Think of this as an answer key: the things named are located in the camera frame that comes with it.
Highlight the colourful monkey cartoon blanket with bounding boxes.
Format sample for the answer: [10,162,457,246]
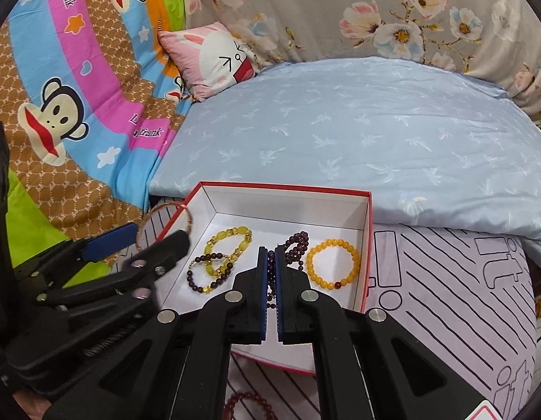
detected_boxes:
[0,0,191,266]

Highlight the light blue quilt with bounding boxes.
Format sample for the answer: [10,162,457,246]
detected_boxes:
[149,57,541,266]

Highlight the person's left hand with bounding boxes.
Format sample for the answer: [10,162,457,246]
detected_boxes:
[13,391,51,420]

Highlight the red bead bracelet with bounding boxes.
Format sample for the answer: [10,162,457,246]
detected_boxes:
[220,391,280,420]

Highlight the thin gold bangle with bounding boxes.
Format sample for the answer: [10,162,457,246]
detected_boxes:
[135,200,194,251]

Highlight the pink bunny pillow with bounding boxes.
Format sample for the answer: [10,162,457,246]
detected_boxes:
[159,22,257,102]

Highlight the grey floral blanket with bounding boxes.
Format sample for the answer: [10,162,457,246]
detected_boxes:
[184,0,541,123]

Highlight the yellow crystal bead bracelet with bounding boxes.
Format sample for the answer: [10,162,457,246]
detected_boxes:
[202,225,254,279]

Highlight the red open gift box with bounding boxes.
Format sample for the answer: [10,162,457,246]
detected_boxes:
[157,182,373,375]

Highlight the dark brown bead bracelet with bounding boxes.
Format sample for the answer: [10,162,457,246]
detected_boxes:
[185,251,236,295]

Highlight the dark garnet bead bracelet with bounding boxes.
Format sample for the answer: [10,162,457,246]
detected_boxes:
[265,230,311,311]

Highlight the orange yellow bead bracelet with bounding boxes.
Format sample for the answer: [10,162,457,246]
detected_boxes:
[304,238,363,291]

